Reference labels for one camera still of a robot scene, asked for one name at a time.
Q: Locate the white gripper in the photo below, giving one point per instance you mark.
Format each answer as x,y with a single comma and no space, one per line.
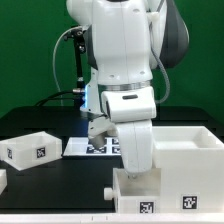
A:
136,144

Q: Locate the white drawer with knob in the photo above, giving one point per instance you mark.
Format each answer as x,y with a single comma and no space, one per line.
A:
139,195

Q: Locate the white drawer cabinet box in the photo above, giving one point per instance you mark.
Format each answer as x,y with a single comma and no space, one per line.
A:
191,164

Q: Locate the white drawer tray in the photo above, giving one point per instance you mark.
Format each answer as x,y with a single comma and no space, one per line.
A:
30,150

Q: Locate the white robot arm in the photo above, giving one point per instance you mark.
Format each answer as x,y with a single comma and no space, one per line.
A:
125,41

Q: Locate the white fiducial marker sheet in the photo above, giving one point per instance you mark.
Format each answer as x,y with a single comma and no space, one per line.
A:
80,146

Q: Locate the white L-shaped corner fence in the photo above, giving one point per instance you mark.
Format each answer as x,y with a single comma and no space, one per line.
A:
168,218

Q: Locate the white block at left edge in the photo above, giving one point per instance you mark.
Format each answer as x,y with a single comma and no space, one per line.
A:
3,180

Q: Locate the black camera on stand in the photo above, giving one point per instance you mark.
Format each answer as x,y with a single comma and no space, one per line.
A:
76,34

